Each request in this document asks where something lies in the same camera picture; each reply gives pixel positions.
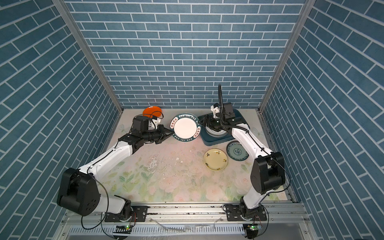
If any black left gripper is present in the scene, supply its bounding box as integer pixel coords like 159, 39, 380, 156
140, 124, 175, 144

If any green rim plate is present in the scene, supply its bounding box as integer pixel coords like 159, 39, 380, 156
170, 113, 202, 142

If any white plate cloud motif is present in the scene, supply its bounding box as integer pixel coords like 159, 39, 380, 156
206, 127, 228, 138

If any yellow floral plate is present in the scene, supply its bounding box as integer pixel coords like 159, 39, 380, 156
203, 149, 228, 171

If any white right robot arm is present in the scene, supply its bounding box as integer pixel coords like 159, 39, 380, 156
199, 114, 286, 210

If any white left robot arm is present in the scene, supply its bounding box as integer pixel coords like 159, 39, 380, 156
57, 116, 174, 222

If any teal plastic bin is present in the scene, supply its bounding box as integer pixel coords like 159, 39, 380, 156
198, 109, 247, 147

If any orange plate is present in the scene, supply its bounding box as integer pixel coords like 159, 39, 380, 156
143, 106, 163, 119

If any green blue floral plate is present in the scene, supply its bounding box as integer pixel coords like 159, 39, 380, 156
226, 141, 249, 162

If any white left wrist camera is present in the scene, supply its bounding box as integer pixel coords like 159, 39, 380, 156
149, 117, 161, 130

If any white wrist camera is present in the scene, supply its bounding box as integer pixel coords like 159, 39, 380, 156
149, 117, 161, 130
211, 103, 221, 119

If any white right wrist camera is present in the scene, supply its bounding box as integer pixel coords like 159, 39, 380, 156
211, 103, 221, 119

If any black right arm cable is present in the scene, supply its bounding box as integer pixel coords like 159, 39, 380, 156
217, 83, 292, 196

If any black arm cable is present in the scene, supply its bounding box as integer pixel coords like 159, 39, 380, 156
80, 179, 110, 232
217, 83, 292, 196

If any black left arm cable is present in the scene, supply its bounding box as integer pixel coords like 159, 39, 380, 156
80, 179, 110, 232

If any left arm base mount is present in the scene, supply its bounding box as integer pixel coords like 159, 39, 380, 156
105, 195, 149, 223

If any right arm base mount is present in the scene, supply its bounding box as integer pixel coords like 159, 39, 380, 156
222, 204, 267, 222

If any aluminium front rail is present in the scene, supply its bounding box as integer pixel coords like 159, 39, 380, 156
53, 202, 317, 240

